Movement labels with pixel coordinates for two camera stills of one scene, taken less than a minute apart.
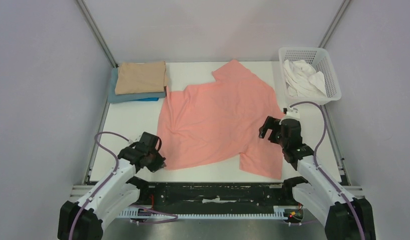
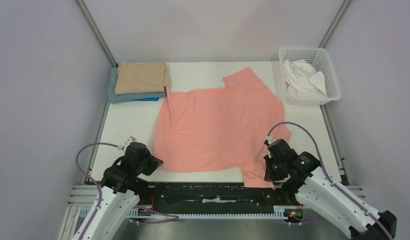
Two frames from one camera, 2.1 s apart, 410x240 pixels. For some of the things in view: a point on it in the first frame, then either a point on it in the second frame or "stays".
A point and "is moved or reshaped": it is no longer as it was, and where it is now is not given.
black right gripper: (273, 129) -> (271, 170)
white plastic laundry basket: (308, 74) stays
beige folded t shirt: (133, 77) stays
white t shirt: (303, 80) stays
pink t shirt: (210, 121) is moved or reshaped
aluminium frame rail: (78, 191) stays
